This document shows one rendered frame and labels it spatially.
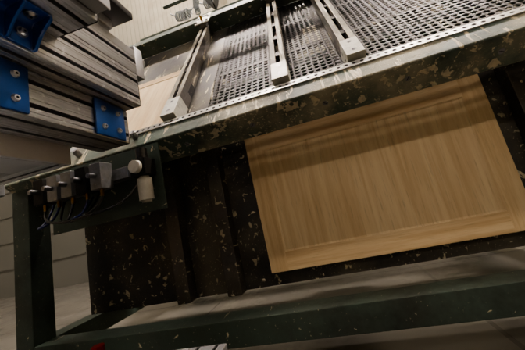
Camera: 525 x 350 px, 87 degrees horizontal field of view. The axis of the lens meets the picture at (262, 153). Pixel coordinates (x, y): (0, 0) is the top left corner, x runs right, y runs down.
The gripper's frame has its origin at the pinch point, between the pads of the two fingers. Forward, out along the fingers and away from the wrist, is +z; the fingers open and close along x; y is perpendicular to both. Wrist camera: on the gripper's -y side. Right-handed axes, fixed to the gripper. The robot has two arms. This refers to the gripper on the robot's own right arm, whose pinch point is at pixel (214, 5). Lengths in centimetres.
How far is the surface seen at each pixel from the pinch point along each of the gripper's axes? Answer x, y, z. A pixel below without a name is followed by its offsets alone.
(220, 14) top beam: 14, 80, -15
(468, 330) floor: -55, -49, 123
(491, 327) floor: -61, -48, 123
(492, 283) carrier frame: -59, -55, 99
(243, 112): -4, -29, 41
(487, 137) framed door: -81, -20, 74
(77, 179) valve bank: 54, -42, 45
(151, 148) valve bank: 32, -29, 44
